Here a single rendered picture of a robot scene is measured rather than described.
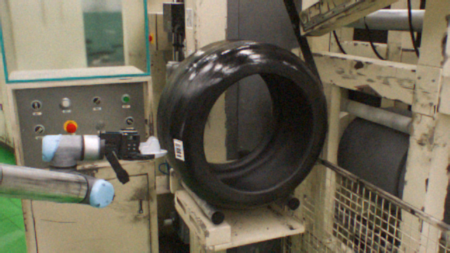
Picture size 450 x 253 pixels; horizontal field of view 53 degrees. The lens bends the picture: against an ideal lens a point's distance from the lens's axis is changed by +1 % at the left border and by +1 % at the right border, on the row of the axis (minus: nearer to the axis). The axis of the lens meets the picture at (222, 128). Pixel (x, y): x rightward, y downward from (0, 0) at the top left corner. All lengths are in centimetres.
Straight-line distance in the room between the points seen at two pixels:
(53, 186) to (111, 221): 91
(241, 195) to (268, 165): 32
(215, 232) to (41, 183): 59
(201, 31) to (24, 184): 87
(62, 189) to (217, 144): 77
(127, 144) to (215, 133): 50
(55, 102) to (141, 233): 69
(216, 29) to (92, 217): 96
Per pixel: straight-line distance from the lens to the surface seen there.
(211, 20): 169
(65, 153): 134
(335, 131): 197
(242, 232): 158
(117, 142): 137
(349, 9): 153
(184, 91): 132
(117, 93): 193
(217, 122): 175
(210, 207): 148
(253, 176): 171
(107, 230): 207
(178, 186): 175
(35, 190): 114
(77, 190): 122
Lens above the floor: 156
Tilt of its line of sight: 15 degrees down
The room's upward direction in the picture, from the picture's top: straight up
